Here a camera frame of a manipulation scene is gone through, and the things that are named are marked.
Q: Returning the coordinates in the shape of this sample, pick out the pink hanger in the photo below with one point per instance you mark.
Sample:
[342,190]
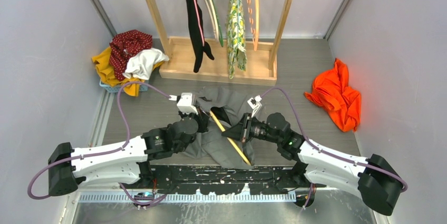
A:
[198,20]

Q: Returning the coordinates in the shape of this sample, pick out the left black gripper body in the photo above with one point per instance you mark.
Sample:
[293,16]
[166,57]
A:
[199,117]

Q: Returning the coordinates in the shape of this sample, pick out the wooden hanger rack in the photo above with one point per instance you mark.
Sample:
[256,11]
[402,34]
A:
[262,56]

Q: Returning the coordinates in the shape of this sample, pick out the orange garment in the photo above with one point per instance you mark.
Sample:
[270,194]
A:
[331,91]

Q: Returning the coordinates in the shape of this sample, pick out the lemon print skirt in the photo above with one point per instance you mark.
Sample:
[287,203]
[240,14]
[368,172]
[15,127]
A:
[236,42]

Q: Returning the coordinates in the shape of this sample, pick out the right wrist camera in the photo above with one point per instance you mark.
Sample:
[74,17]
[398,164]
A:
[255,104]

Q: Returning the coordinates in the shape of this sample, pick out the white garment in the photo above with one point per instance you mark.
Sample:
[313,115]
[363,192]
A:
[141,65]

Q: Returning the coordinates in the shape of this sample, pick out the orange wavy hanger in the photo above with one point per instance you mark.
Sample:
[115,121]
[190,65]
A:
[251,20]

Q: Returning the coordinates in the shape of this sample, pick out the mustard yellow garment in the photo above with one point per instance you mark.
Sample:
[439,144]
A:
[106,72]

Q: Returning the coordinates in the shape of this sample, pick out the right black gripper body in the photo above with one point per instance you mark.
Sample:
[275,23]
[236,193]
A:
[250,128]

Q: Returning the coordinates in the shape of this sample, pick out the light blue plastic basket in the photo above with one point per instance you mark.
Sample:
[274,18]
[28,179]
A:
[115,89]

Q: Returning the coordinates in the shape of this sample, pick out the aluminium slotted rail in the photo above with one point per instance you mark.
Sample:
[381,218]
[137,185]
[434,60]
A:
[245,196]

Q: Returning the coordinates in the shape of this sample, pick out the green hanger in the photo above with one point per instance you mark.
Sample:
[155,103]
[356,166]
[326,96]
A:
[219,30]

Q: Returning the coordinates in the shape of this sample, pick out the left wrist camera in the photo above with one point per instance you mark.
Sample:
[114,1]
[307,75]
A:
[186,102]

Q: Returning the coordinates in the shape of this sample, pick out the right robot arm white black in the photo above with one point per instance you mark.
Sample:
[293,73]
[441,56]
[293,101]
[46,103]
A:
[371,179]

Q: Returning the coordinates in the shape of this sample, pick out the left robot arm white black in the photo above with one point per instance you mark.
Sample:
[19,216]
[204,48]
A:
[127,163]

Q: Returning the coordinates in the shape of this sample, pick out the beige hanger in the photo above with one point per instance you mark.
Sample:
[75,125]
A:
[209,6]

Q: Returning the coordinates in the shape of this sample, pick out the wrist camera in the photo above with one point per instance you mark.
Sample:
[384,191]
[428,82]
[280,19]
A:
[186,102]
[255,104]

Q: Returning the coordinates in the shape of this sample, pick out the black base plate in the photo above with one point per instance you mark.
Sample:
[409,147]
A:
[185,179]

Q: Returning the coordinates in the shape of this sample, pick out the red polka dot garment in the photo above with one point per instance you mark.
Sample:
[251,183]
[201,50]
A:
[125,46]

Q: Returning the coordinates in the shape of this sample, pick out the yellow hanger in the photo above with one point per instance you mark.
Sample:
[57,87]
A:
[232,142]

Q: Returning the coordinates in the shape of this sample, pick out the black skirt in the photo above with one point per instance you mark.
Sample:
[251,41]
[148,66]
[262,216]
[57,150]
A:
[195,37]

